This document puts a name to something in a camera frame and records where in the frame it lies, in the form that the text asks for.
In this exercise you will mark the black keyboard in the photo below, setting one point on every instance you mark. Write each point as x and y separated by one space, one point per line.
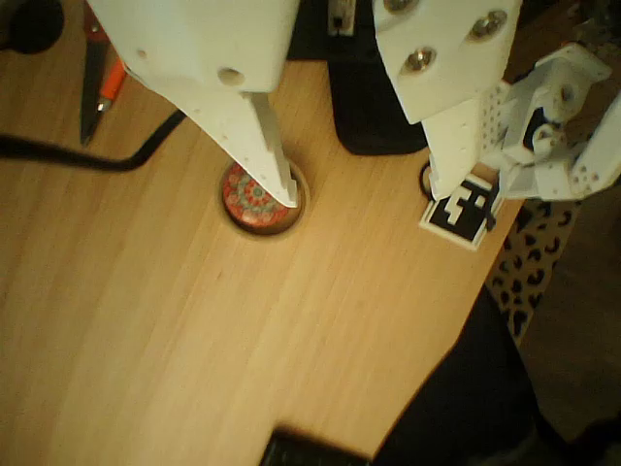
301 451

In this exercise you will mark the dark chair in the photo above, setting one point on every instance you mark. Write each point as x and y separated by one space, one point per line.
461 388

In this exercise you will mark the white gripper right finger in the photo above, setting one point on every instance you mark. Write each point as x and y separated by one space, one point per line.
436 82

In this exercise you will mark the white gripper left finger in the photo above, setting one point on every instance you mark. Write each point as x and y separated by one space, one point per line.
204 43

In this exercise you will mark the beige tape roll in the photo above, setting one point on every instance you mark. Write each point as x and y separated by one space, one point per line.
262 232

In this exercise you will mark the red patterned round tin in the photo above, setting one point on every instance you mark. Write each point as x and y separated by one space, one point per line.
247 204

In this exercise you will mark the leopard print rug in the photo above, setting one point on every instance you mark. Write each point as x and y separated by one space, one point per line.
533 257

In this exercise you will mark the black round object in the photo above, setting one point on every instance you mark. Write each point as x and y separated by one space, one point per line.
29 24

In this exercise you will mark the black white marker tile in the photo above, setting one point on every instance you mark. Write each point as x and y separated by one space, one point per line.
461 223

